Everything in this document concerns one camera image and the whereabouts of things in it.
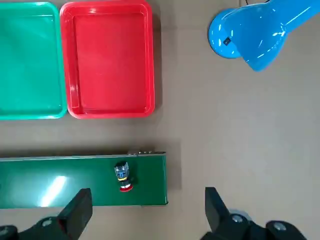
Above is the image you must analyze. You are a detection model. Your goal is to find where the green belt conveyor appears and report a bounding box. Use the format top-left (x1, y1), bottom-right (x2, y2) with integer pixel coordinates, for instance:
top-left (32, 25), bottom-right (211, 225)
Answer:
top-left (0, 150), bottom-right (169, 210)

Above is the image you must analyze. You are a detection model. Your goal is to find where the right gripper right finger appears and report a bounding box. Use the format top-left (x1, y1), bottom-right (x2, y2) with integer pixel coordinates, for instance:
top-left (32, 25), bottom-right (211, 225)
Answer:
top-left (199, 186), bottom-right (310, 240)

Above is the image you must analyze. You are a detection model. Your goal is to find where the black lamp cable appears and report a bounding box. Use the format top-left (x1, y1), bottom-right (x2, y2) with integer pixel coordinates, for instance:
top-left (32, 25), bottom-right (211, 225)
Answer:
top-left (243, 0), bottom-right (272, 6)

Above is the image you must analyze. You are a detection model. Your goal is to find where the blue desk lamp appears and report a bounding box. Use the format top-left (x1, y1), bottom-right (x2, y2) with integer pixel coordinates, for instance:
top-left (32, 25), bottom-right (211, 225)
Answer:
top-left (207, 0), bottom-right (320, 73)

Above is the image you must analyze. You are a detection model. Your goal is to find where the red plastic tray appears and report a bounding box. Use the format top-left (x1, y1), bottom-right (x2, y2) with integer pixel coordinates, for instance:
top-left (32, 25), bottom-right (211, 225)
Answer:
top-left (59, 1), bottom-right (156, 120)

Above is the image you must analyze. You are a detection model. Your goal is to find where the large green plastic tray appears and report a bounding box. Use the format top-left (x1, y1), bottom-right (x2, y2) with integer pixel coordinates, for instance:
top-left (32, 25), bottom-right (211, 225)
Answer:
top-left (0, 1), bottom-right (68, 120)

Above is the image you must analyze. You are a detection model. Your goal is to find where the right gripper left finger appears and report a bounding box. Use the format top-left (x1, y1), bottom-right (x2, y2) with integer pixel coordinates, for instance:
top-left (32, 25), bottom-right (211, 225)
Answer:
top-left (0, 187), bottom-right (94, 240)

